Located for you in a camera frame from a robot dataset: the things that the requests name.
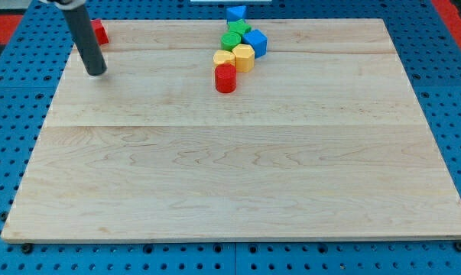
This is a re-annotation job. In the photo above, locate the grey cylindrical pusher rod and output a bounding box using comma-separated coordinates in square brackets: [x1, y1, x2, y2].
[60, 0, 107, 76]

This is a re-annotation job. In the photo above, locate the blue cube block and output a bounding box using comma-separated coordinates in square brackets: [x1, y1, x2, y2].
[242, 29, 268, 58]

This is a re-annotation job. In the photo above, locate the light wooden board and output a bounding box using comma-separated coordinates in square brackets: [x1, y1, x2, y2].
[2, 19, 461, 244]

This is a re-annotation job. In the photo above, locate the red star block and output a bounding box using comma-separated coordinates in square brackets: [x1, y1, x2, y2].
[91, 19, 109, 45]

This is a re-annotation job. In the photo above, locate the red cylinder block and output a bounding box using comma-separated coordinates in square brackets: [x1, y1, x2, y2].
[214, 63, 237, 93]

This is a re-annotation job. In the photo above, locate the yellow hexagon block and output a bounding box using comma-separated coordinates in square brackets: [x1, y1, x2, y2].
[232, 44, 255, 73]

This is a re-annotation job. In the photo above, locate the yellow heart block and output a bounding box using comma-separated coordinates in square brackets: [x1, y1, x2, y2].
[213, 50, 235, 67]

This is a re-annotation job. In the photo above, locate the green cylinder block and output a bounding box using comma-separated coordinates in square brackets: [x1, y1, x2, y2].
[220, 31, 242, 52]

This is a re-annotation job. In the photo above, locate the blue triangle block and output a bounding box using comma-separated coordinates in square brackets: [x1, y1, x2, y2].
[226, 5, 247, 22]

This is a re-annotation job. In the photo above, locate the green star block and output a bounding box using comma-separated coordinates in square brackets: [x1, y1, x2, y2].
[227, 19, 252, 36]

